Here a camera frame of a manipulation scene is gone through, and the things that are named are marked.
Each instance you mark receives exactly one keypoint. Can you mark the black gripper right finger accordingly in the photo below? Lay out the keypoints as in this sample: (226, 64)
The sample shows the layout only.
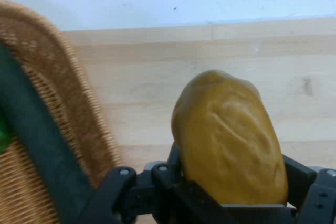
(315, 192)

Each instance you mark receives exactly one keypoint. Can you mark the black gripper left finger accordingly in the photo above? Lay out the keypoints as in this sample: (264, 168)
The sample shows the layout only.
(189, 197)

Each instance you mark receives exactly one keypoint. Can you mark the brown-yellow potato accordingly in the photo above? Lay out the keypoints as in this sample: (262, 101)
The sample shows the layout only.
(231, 140)

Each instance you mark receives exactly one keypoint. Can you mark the wooden cutting board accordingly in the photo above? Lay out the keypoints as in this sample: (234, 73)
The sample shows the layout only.
(147, 82)

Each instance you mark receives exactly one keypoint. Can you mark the green bell pepper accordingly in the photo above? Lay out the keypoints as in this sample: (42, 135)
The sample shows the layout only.
(3, 134)

